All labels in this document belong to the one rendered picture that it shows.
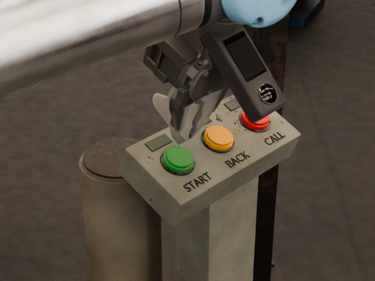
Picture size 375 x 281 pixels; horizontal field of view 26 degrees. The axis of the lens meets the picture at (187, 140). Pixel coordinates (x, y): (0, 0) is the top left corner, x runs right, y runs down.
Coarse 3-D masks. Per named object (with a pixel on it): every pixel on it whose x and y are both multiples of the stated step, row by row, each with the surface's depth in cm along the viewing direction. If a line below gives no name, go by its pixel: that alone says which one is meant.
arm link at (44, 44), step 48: (0, 0) 56; (48, 0) 57; (96, 0) 58; (144, 0) 60; (192, 0) 62; (240, 0) 62; (288, 0) 64; (0, 48) 55; (48, 48) 57; (96, 48) 59; (0, 96) 57
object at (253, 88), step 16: (208, 32) 88; (240, 32) 90; (208, 48) 89; (224, 48) 88; (240, 48) 89; (224, 64) 88; (240, 64) 88; (256, 64) 89; (240, 80) 88; (256, 80) 89; (272, 80) 90; (240, 96) 89; (256, 96) 88; (272, 96) 88; (256, 112) 88; (272, 112) 89
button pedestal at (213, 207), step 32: (288, 128) 114; (128, 160) 104; (160, 160) 104; (224, 160) 107; (256, 160) 108; (160, 192) 102; (192, 192) 101; (224, 192) 108; (256, 192) 114; (192, 224) 112; (224, 224) 111; (192, 256) 115; (224, 256) 114
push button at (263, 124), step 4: (244, 116) 112; (268, 116) 113; (244, 120) 112; (248, 120) 112; (260, 120) 112; (264, 120) 112; (268, 120) 113; (248, 124) 112; (252, 124) 111; (256, 124) 111; (260, 124) 112; (264, 124) 112; (252, 128) 112; (256, 128) 112; (260, 128) 112; (264, 128) 112
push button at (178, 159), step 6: (168, 150) 104; (174, 150) 104; (180, 150) 104; (186, 150) 105; (168, 156) 103; (174, 156) 103; (180, 156) 104; (186, 156) 104; (192, 156) 104; (168, 162) 103; (174, 162) 103; (180, 162) 103; (186, 162) 103; (192, 162) 104; (174, 168) 102; (180, 168) 103; (186, 168) 103
